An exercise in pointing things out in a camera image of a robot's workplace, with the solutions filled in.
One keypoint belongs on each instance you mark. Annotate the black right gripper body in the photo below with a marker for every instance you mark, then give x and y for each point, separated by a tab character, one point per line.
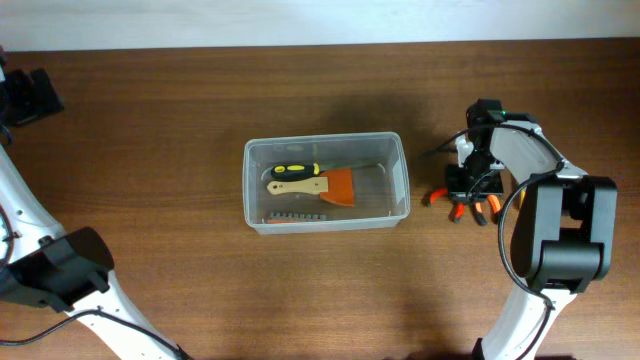
480	176

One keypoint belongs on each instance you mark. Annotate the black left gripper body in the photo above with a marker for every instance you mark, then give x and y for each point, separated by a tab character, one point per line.
20	99

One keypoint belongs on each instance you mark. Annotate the orange black long-nose pliers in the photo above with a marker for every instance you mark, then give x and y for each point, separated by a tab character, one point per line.
495	210

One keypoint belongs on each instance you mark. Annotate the small orange handled pliers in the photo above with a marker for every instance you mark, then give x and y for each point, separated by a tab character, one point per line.
437	195

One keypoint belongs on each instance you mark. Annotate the orange scraper wooden handle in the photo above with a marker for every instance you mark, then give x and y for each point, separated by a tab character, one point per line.
333	186

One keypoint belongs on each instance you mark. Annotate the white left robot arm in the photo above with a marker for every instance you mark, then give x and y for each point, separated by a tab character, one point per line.
45	266

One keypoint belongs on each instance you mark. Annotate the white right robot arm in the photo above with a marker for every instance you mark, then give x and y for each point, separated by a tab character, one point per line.
555	230

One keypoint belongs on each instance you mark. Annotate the clear plastic storage box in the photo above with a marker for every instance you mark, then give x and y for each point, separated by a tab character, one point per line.
382	194

